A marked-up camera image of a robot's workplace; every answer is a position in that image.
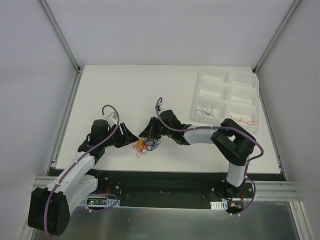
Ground white cable duct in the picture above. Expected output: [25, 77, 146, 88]
[210, 201, 228, 211]
[78, 197, 120, 208]

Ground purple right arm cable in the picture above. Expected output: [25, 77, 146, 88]
[155, 96, 265, 218]

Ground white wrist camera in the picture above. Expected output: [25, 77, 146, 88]
[155, 104, 164, 114]
[103, 111, 118, 127]

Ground aluminium frame rail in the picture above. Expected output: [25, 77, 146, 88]
[33, 178, 301, 201]

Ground aluminium corner post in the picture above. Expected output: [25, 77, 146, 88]
[37, 0, 82, 73]
[252, 0, 303, 74]

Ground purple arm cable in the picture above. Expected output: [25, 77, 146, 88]
[44, 104, 121, 237]
[155, 96, 265, 218]

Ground red wire in bundle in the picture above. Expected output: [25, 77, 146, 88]
[132, 147, 149, 159]

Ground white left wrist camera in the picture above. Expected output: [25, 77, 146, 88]
[103, 111, 118, 127]

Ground white compartment tray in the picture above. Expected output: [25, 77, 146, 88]
[190, 67, 260, 135]

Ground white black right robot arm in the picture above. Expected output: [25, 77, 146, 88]
[139, 109, 257, 198]

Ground right white cable duct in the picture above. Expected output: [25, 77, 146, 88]
[210, 201, 228, 211]

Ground dark blue wire in tray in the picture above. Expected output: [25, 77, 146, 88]
[195, 104, 216, 118]

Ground aluminium left corner post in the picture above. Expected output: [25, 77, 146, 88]
[37, 0, 82, 73]

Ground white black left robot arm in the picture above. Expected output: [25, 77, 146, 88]
[27, 119, 138, 236]

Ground left white cable duct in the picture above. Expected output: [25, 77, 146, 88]
[78, 197, 120, 208]

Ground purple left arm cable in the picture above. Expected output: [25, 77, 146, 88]
[44, 104, 121, 237]

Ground orange wire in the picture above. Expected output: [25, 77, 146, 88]
[229, 115, 259, 126]

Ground aluminium right corner post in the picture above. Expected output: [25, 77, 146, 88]
[252, 0, 303, 74]

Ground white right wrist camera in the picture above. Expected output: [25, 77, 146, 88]
[155, 104, 164, 114]

